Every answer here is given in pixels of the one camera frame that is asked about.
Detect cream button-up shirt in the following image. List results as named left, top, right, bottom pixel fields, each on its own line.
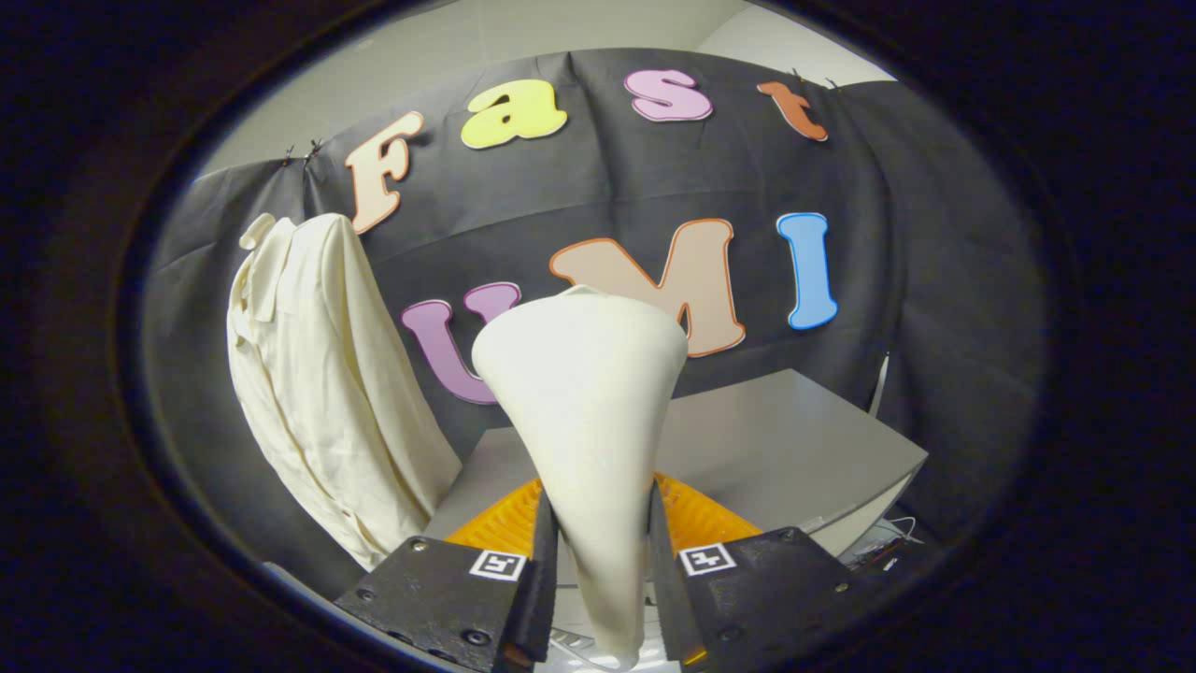
left=227, top=213, right=463, bottom=571

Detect grey top white cabinet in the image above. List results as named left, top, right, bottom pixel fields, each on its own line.
left=425, top=368, right=929, bottom=562

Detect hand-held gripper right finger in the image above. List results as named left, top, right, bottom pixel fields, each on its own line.
left=648, top=472, right=875, bottom=669

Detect black backdrop cloth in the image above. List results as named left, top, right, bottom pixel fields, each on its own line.
left=140, top=47, right=1047, bottom=599

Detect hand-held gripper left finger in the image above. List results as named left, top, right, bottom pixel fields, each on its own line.
left=334, top=477, right=560, bottom=669

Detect black floor cables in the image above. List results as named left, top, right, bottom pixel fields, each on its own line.
left=841, top=514, right=926, bottom=573

